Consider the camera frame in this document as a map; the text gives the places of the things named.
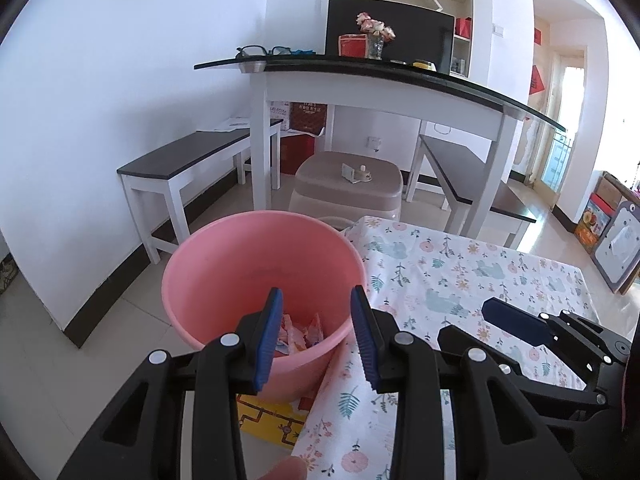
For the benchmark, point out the beige plastic stool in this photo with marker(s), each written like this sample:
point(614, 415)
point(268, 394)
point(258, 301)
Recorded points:
point(321, 192)

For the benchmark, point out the small bottle on stool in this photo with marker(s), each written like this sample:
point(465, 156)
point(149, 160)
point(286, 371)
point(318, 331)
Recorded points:
point(356, 175)

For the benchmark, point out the white dining table glass top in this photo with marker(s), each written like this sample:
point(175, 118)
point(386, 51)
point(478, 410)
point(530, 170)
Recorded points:
point(388, 87)

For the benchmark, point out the wall power outlet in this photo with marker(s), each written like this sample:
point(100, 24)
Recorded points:
point(374, 143)

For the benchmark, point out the black eyeglasses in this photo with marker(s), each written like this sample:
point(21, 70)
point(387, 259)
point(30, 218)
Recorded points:
point(258, 50)

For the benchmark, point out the blue pink printed bag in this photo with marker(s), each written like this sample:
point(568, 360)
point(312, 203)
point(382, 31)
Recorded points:
point(294, 338)

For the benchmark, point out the dark red gift bag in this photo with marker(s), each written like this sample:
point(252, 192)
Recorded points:
point(308, 117)

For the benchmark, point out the left hand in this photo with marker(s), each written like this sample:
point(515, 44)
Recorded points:
point(292, 468)

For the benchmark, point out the pink plastic trash bucket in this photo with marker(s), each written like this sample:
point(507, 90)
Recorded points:
point(226, 270)

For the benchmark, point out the colorful fruit box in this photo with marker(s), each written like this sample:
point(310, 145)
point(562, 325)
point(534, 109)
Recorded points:
point(595, 218)

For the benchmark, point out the red white gift box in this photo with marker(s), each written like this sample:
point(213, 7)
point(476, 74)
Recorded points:
point(281, 110)

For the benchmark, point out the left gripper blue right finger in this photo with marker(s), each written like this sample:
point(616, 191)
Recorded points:
point(369, 337)

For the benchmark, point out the yellow patterned floor mat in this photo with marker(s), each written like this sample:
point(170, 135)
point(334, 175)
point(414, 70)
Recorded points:
point(276, 423)

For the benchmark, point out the flower vase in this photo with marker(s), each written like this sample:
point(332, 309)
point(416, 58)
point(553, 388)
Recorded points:
point(379, 34)

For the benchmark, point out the red box on table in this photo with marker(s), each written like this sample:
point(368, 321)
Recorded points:
point(353, 45)

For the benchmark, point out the dark bench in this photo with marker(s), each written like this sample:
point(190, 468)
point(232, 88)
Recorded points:
point(166, 171)
point(461, 176)

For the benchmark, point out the dark top left bench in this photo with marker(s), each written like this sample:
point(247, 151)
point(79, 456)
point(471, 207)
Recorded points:
point(166, 171)

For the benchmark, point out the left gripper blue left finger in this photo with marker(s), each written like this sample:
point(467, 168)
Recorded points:
point(265, 336)

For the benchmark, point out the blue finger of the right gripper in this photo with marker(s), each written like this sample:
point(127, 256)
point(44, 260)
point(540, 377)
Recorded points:
point(516, 322)

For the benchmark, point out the dark top right bench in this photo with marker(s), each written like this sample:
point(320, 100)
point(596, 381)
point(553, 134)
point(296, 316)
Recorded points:
point(461, 176)

